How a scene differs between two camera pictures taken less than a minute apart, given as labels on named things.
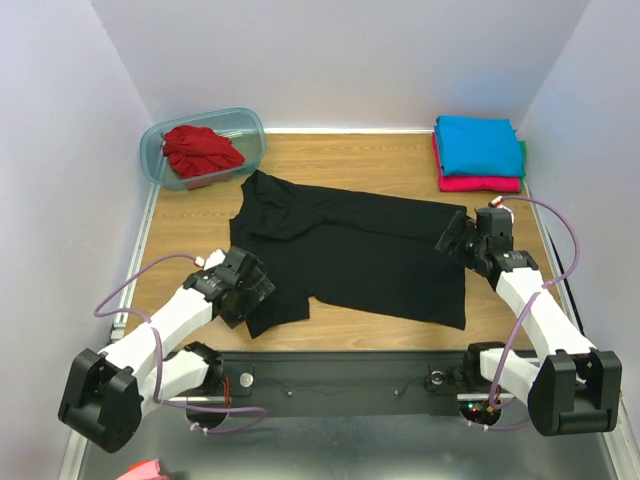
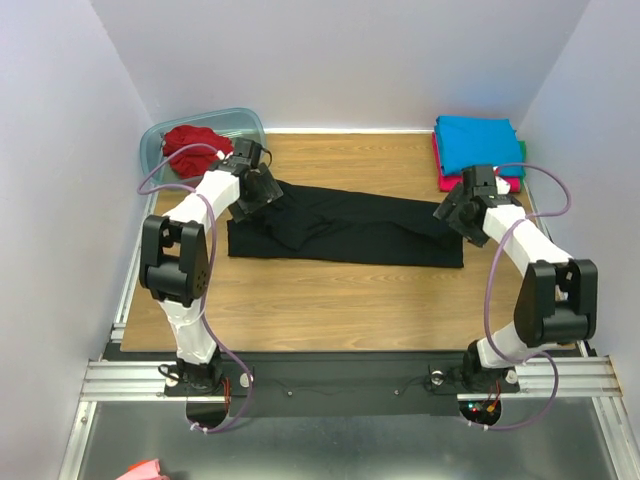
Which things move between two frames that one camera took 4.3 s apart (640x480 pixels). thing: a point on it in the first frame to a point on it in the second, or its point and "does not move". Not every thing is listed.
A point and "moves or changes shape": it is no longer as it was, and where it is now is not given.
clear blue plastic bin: (243, 126) does not move
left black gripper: (259, 289) to (269, 192)
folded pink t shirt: (472, 183) does not move
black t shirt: (347, 249) moves or changes shape
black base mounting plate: (351, 384) does not move
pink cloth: (144, 470) does not move
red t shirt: (192, 151) does not move
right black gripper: (451, 233) to (448, 207)
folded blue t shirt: (478, 146) does not move
